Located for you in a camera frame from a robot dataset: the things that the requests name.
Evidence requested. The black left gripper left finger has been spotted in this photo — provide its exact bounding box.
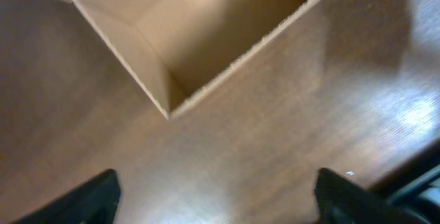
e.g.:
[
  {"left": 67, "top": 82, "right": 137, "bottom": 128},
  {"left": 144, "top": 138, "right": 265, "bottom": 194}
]
[{"left": 14, "top": 168, "right": 121, "bottom": 224}]

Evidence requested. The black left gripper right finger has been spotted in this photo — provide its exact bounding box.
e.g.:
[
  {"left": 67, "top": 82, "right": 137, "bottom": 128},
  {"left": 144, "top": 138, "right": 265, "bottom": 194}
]
[{"left": 313, "top": 168, "right": 428, "bottom": 224}]

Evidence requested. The brown cardboard box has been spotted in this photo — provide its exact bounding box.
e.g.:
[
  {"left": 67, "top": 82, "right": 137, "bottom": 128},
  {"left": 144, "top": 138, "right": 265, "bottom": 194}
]
[{"left": 60, "top": 0, "right": 319, "bottom": 120}]

